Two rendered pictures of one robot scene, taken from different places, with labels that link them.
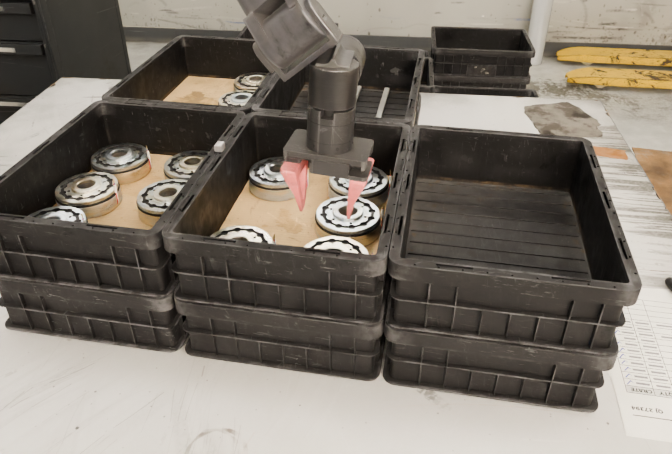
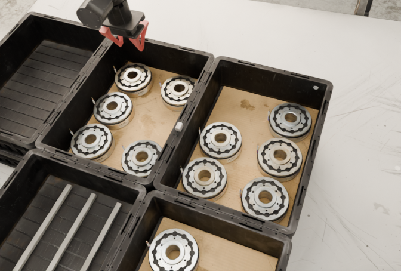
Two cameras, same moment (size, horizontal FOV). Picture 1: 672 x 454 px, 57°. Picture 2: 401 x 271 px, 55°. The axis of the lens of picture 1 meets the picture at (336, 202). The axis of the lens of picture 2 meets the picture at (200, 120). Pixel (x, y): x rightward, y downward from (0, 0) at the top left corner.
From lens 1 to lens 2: 142 cm
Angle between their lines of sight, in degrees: 91
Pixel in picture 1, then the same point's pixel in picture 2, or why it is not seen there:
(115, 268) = (243, 82)
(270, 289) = (167, 64)
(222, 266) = (188, 62)
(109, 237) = (241, 62)
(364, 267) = not seen: hidden behind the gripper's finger
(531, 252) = (30, 86)
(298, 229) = (143, 117)
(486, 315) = (83, 43)
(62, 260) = (273, 89)
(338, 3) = not seen: outside the picture
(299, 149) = (136, 12)
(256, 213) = (165, 135)
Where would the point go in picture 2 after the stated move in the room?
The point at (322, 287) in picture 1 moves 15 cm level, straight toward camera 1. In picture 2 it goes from (144, 54) to (156, 19)
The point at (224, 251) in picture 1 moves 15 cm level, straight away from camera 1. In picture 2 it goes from (184, 49) to (185, 92)
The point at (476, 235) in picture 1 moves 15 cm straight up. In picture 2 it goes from (48, 101) to (24, 64)
